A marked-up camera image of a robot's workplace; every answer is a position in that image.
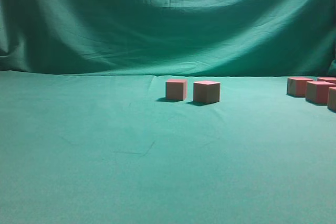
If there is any green cloth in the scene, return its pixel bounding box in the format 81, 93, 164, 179
1, 0, 335, 223

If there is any pink cube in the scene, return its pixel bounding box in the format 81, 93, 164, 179
165, 79, 187, 101
317, 77, 336, 84
327, 87, 336, 112
193, 81, 221, 104
305, 81, 335, 105
287, 77, 313, 98

